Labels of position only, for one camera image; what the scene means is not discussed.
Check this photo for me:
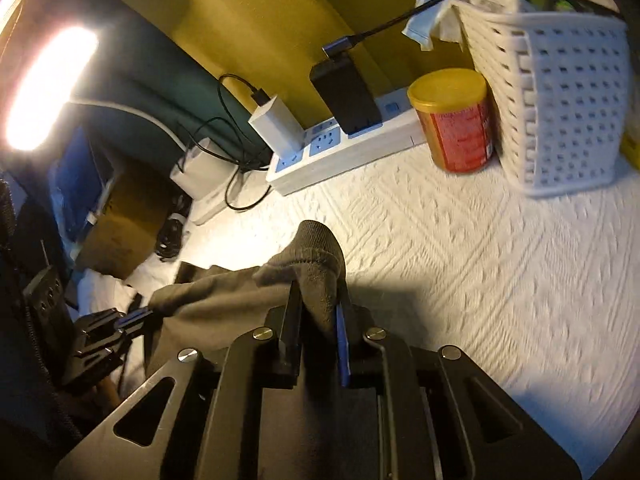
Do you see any white folded garment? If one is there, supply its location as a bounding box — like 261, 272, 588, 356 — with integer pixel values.
77, 255, 179, 316

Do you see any black charger cable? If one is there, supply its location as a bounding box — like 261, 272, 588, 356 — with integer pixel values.
174, 72, 274, 213

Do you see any black power adapter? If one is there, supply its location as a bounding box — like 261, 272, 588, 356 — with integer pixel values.
309, 54, 383, 134

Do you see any brown cardboard box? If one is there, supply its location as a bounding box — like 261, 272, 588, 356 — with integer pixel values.
75, 170, 171, 280

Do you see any red can with yellow lid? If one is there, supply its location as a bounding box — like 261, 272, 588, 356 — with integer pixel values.
407, 68, 494, 174

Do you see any white desk lamp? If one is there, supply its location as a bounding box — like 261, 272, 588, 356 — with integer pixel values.
1, 25, 242, 211

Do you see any white perforated plastic basket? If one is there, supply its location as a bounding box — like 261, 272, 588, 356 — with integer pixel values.
454, 1, 631, 197

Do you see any tablet with dark screen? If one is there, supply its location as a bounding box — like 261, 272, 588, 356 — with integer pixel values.
52, 127, 114, 242

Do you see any black adapter cable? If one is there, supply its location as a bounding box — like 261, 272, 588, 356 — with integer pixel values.
322, 0, 626, 61

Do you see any yellow snack packet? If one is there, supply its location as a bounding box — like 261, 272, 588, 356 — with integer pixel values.
620, 101, 640, 171

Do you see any white USB charger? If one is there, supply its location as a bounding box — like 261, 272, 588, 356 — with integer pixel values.
248, 96, 305, 159

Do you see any white power strip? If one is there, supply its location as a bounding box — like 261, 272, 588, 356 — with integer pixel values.
266, 89, 425, 196

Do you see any bundled black cable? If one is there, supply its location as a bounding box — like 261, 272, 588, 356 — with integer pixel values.
153, 194, 194, 262

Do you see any brown t-shirt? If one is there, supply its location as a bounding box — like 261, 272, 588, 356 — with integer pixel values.
144, 220, 346, 376

